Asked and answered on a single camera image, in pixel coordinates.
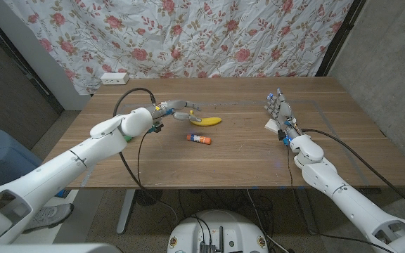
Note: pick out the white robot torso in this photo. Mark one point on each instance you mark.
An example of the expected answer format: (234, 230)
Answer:
(220, 225)

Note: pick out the white wall column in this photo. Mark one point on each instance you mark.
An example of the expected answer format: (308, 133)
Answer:
(48, 70)

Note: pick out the floral backdrop cloth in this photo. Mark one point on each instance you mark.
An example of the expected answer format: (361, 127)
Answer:
(188, 35)

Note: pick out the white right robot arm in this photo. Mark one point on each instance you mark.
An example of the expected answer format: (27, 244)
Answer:
(308, 151)

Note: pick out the grey person shoe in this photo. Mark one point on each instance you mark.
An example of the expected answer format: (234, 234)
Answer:
(48, 216)

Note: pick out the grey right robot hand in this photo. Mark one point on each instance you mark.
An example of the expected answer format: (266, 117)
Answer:
(281, 110)

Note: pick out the orange glue stick cap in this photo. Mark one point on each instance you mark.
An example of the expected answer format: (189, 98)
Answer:
(208, 141)

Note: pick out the white power strip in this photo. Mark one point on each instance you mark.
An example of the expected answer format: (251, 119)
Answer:
(114, 78)

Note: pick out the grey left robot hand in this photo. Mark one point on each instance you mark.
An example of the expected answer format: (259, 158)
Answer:
(171, 107)

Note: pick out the yellow toy banana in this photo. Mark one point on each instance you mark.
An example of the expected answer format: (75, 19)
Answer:
(209, 121)

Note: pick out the grey metal table leg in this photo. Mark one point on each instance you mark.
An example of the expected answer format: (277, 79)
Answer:
(308, 218)
(125, 214)

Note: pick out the black backdrop stand pole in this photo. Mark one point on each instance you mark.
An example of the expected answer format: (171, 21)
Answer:
(16, 52)
(339, 38)

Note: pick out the orange and white glue stick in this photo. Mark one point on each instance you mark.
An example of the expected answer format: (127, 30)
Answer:
(195, 138)

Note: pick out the blue plastic bin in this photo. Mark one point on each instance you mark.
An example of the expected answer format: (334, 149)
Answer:
(9, 151)

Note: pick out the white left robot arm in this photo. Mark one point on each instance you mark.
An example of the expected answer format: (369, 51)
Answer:
(111, 133)

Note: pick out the white stylus pen box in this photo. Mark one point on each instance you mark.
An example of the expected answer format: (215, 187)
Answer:
(271, 124)

